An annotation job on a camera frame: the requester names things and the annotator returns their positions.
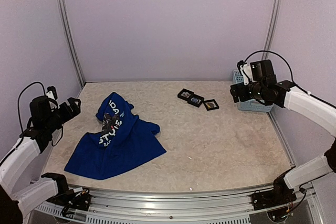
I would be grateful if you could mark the sunset painting round brooch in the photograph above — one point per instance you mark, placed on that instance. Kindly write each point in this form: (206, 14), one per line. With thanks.
(210, 105)

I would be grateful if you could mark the aluminium corner post left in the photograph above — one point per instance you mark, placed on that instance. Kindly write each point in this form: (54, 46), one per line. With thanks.
(70, 42)

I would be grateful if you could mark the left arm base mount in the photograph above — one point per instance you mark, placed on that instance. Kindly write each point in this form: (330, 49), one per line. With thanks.
(76, 198)

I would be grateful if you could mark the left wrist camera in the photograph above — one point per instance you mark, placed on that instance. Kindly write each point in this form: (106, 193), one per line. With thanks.
(51, 94)

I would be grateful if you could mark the aluminium corner post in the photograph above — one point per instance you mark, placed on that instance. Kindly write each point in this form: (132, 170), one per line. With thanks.
(70, 42)
(271, 28)

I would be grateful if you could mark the white snowflake brooch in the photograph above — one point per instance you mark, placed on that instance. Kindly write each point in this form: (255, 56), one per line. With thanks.
(185, 94)

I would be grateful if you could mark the aluminium front rail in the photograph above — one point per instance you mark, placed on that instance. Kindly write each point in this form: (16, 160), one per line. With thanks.
(225, 206)

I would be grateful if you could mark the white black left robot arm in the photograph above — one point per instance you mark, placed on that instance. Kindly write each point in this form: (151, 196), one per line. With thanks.
(16, 205)

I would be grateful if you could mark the blue printed t-shirt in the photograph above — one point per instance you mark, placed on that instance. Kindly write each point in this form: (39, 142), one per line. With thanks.
(124, 143)

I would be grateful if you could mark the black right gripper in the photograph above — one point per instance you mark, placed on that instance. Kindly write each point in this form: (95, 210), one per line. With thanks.
(234, 90)

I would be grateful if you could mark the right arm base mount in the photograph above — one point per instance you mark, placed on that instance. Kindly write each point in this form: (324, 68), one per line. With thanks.
(279, 195)

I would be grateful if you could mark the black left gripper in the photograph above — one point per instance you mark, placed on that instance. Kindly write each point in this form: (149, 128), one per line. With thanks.
(75, 109)

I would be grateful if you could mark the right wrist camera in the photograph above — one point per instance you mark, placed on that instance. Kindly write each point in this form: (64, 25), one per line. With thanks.
(246, 71)

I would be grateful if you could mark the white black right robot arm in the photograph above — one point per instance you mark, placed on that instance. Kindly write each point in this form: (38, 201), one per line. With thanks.
(287, 95)

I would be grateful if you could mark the aluminium corner post right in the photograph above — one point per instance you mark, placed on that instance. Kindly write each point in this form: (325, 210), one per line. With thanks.
(271, 28)

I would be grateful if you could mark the light blue plastic basket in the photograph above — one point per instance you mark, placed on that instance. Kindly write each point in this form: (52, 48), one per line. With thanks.
(250, 105)

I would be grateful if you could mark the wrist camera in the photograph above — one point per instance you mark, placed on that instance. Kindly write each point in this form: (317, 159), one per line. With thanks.
(246, 71)
(51, 94)

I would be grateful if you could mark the black square frame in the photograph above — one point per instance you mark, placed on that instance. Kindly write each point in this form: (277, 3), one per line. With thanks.
(201, 99)
(184, 98)
(215, 103)

